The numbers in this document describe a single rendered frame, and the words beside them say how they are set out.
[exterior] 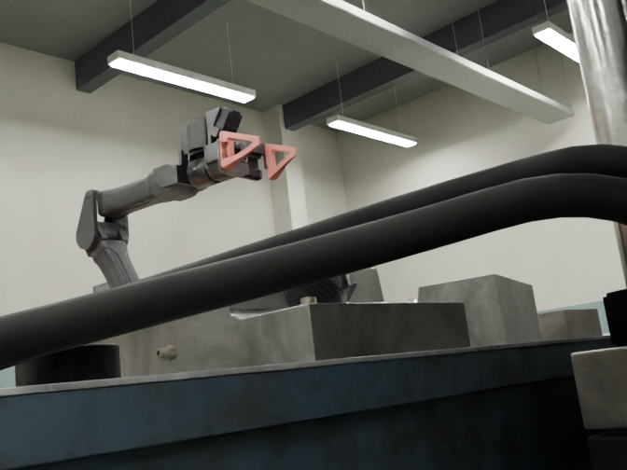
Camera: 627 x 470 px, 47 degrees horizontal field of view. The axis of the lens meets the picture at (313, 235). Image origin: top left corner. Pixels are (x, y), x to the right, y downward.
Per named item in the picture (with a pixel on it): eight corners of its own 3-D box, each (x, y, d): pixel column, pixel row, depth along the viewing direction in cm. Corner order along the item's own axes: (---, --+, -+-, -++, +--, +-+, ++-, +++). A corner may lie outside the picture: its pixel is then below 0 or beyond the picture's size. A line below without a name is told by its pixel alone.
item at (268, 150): (301, 135, 133) (263, 148, 138) (276, 127, 127) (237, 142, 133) (305, 171, 132) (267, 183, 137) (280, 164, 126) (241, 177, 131)
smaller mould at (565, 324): (481, 356, 153) (476, 324, 154) (518, 352, 163) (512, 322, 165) (570, 345, 139) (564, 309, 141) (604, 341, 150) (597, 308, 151)
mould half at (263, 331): (66, 403, 101) (62, 307, 104) (215, 387, 120) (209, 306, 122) (316, 366, 67) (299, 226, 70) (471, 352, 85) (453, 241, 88)
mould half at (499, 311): (217, 387, 124) (212, 323, 126) (293, 380, 147) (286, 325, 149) (508, 350, 102) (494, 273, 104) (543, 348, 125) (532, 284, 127)
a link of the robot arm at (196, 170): (229, 148, 138) (203, 158, 142) (206, 143, 134) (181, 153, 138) (231, 184, 137) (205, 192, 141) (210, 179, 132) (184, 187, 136)
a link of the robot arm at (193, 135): (229, 123, 141) (187, 141, 148) (196, 114, 135) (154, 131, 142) (233, 180, 139) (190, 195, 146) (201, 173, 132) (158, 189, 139)
